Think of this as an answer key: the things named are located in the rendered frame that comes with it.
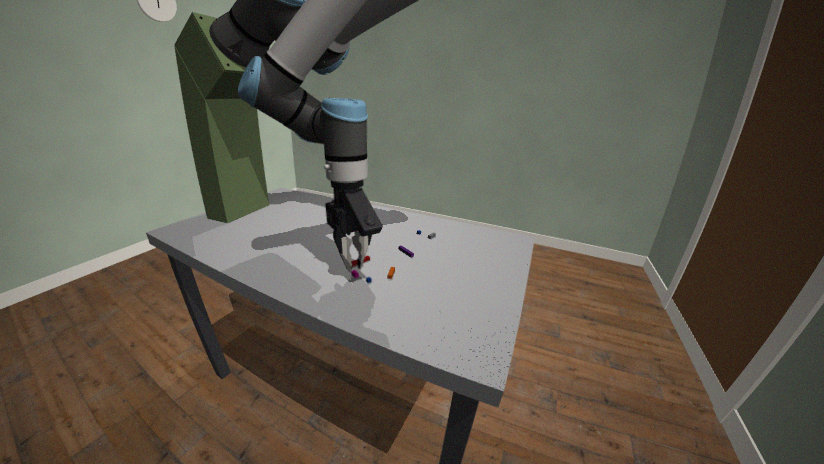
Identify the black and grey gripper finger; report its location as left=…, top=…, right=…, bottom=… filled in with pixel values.
left=352, top=231, right=372, bottom=268
left=333, top=223, right=353, bottom=272

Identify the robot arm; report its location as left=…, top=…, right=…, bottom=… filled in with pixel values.
left=209, top=0, right=419, bottom=237

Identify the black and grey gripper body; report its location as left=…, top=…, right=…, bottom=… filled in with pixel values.
left=325, top=181, right=363, bottom=235

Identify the purple rod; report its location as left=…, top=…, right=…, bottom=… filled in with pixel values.
left=398, top=245, right=414, bottom=257

